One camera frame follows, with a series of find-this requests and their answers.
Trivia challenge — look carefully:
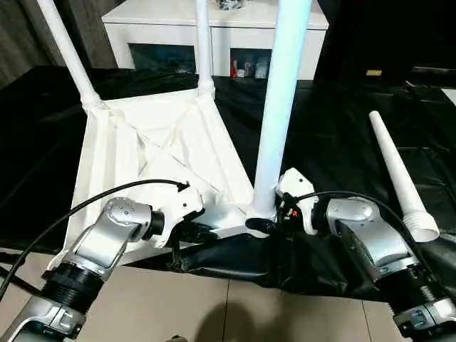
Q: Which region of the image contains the black stand leg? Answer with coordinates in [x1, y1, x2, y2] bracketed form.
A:
[0, 265, 46, 295]

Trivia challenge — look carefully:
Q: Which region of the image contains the white plastic table leg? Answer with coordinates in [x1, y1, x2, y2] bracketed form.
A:
[369, 110, 439, 244]
[250, 0, 315, 219]
[36, 0, 105, 110]
[195, 0, 215, 100]

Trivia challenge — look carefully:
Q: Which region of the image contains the white plastic table top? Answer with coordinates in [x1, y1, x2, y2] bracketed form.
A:
[48, 94, 279, 272]

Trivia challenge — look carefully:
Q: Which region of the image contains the grey curtain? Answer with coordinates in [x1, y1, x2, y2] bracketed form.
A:
[0, 0, 118, 90]

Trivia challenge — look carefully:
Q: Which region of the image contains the white cabinet with glass doors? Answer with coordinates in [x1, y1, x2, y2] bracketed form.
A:
[102, 0, 329, 80]

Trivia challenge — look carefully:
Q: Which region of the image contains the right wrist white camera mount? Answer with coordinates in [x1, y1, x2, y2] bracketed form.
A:
[276, 167, 318, 236]

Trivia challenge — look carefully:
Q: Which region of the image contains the black mat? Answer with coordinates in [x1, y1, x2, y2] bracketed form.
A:
[0, 64, 456, 302]

